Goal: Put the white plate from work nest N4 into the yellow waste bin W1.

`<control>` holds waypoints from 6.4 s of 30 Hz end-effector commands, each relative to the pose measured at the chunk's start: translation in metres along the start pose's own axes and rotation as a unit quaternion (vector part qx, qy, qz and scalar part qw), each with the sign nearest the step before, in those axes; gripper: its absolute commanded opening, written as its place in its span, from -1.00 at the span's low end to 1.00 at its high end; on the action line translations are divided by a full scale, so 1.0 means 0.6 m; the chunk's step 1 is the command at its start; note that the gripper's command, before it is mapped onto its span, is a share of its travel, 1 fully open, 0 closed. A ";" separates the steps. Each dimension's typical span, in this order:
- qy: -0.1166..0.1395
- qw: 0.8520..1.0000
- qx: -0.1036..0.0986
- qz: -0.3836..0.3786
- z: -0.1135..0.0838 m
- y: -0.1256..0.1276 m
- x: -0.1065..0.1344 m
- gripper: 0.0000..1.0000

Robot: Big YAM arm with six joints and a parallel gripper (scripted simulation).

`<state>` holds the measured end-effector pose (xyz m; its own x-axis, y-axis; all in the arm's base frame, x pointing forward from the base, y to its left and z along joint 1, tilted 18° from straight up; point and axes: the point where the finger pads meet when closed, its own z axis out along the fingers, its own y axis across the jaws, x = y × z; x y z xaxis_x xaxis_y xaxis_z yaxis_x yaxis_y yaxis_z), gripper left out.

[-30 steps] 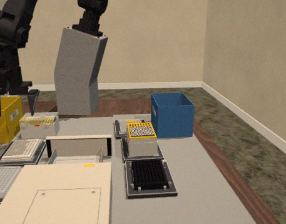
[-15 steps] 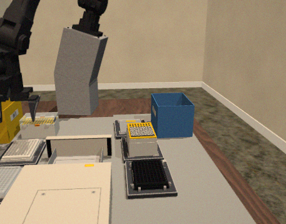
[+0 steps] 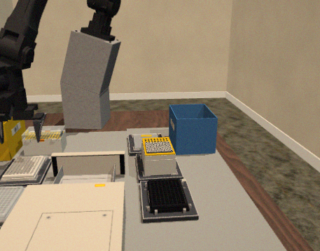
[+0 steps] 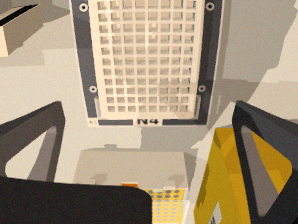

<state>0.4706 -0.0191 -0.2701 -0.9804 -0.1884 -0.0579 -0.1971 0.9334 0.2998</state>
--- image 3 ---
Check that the yellow bin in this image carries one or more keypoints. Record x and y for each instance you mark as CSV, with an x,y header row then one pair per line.
x,y
12,139

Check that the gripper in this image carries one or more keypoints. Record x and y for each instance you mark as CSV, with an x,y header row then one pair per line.
x,y
27,114

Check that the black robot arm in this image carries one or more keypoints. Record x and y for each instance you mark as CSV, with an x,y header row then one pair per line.
x,y
17,54

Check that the blue open-top bin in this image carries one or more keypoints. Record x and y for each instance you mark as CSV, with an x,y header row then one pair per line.
x,y
192,129

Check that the white flat mat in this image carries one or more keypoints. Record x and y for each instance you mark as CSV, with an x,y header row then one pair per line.
x,y
228,218

